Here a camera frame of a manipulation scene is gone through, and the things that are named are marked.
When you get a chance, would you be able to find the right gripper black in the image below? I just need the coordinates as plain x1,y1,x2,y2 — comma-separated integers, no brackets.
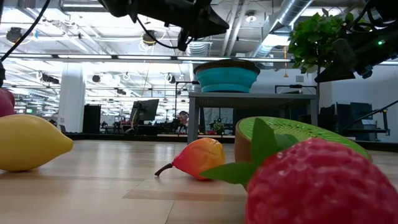
314,0,389,83

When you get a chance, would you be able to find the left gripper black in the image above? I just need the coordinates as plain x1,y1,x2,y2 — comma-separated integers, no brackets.
136,0,229,52

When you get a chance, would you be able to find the blue collapsible colander bowl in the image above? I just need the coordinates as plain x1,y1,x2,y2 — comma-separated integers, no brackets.
193,58,261,93

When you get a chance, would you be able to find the small orange pear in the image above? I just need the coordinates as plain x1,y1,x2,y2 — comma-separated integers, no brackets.
154,137,226,181

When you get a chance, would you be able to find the yellow lemon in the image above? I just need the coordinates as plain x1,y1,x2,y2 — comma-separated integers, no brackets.
0,114,74,172

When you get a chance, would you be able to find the pink dragon fruit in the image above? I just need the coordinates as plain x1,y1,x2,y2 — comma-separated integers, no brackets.
0,88,16,118

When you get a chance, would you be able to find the green potted artificial plant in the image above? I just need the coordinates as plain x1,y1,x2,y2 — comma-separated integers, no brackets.
287,7,352,116

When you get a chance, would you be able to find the black desk with equipment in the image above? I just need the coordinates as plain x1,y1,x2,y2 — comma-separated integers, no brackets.
320,101,391,142

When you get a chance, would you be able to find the green kiwi half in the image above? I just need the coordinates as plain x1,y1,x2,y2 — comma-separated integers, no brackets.
234,116,373,194

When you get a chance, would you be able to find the person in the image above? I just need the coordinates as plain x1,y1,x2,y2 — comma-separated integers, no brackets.
177,110,190,134

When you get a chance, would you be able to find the small background potted plant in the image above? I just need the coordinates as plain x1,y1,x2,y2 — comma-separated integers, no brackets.
206,119,226,136

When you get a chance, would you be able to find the black computer monitor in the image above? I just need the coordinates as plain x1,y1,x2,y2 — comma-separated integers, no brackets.
129,98,160,123

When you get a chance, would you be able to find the red strawberry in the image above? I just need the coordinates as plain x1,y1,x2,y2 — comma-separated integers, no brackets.
200,117,398,224

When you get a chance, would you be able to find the long ceiling light strip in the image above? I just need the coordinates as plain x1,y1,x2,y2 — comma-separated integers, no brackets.
0,53,293,63

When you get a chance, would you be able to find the black cabinet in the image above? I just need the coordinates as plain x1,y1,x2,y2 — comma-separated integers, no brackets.
82,104,102,135

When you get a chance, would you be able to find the white building pillar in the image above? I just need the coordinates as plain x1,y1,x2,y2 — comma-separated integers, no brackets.
57,63,86,133

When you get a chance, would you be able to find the silver ventilation duct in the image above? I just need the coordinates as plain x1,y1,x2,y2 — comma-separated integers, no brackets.
253,0,313,58
183,39,215,68

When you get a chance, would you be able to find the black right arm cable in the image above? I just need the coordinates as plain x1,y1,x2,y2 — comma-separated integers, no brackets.
339,99,398,132

